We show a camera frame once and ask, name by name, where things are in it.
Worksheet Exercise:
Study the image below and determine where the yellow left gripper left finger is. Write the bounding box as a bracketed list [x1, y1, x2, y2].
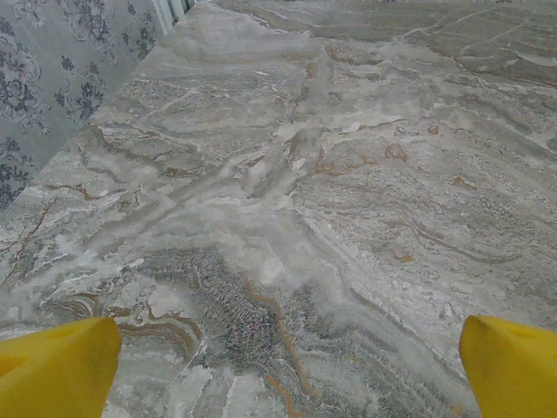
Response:
[0, 316, 123, 418]

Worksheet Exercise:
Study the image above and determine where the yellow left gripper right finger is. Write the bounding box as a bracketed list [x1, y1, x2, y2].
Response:
[460, 315, 557, 418]

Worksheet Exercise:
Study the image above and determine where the aluminium frame post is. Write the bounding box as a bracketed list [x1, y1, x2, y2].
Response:
[154, 0, 195, 38]

